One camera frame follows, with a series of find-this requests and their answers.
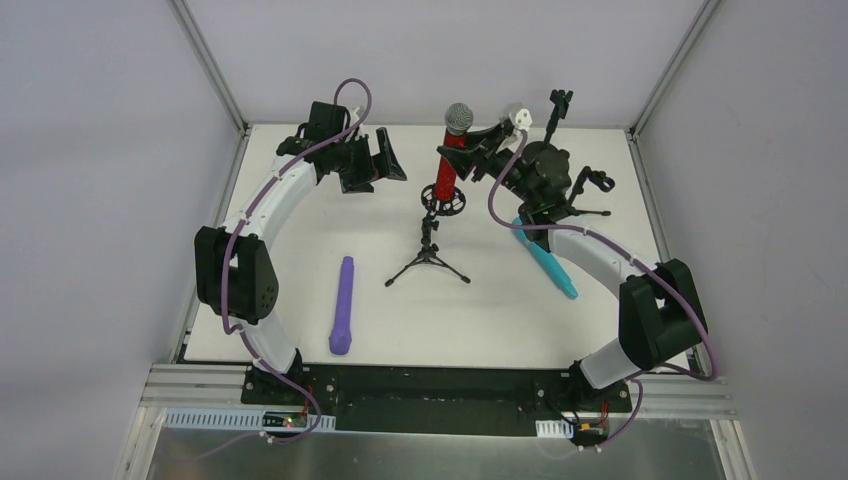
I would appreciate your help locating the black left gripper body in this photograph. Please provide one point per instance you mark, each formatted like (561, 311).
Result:
(370, 162)

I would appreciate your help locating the teal toy microphone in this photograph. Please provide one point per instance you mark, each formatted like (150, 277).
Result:
(549, 265)

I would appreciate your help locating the black round-base mic stand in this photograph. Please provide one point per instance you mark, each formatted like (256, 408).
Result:
(561, 100)

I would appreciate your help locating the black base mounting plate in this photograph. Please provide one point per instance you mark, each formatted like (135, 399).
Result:
(424, 400)

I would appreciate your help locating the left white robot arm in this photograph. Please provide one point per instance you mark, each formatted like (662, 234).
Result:
(235, 275)

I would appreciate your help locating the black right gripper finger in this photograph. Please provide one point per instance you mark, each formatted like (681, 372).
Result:
(463, 160)
(501, 130)

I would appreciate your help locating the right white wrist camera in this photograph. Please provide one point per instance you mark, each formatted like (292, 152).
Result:
(519, 116)

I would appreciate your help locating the purple toy microphone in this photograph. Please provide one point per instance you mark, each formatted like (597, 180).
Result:
(340, 338)

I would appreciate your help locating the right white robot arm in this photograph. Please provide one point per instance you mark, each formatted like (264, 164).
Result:
(659, 316)

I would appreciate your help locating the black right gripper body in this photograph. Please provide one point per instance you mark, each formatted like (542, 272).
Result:
(485, 153)

